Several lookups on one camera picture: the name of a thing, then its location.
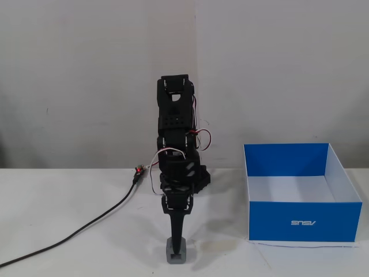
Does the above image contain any red and white servo wire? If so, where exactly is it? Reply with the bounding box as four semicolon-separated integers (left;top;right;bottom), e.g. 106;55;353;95
189;95;212;151

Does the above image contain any gray block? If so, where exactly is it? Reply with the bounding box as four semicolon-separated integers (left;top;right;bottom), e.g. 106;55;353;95
165;237;188;265

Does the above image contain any blue and white cardboard box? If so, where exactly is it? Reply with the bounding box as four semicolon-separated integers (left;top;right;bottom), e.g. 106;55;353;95
243;142;363;242

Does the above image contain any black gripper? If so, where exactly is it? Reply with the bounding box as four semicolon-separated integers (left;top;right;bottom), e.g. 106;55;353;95
159;180;194;255

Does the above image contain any black power cable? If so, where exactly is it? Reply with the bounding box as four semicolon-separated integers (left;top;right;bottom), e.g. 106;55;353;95
0;174;141;268

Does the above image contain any clear tape strip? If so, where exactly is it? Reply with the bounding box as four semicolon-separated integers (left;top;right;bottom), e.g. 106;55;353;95
198;240;236;252

